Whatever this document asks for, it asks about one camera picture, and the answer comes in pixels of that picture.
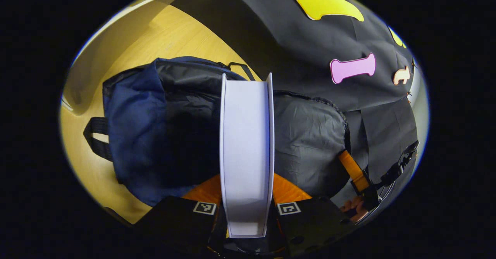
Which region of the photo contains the navy blue schoolbag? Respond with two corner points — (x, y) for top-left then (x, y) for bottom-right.
(83, 56), (351, 208)

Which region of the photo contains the white book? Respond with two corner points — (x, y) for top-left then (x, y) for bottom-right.
(220, 72), (274, 238)

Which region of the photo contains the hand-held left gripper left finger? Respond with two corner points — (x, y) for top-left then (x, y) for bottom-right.
(134, 174), (229, 254)

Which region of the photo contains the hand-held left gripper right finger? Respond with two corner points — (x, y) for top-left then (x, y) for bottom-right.
(267, 173), (359, 254)

